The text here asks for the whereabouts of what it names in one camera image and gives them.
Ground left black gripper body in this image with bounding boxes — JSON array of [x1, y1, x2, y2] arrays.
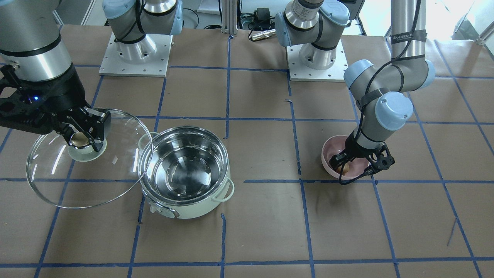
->
[[341, 135, 387, 160]]

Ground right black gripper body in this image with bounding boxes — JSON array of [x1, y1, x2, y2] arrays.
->
[[0, 64, 111, 134]]

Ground brown egg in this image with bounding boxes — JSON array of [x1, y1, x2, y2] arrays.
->
[[335, 163, 350, 175]]

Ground glass pot lid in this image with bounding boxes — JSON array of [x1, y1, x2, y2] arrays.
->
[[26, 108, 153, 209]]

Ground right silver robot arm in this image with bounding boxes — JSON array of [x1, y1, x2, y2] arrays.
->
[[0, 0, 111, 152]]

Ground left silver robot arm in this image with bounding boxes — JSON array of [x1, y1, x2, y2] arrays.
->
[[275, 0, 435, 185]]

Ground pale green cooking pot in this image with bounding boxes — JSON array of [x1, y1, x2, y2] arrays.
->
[[138, 125, 236, 219]]

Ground pink plastic bowl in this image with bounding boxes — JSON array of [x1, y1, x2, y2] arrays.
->
[[321, 135, 370, 181]]

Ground aluminium frame post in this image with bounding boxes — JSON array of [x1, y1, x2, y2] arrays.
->
[[218, 0, 241, 37]]

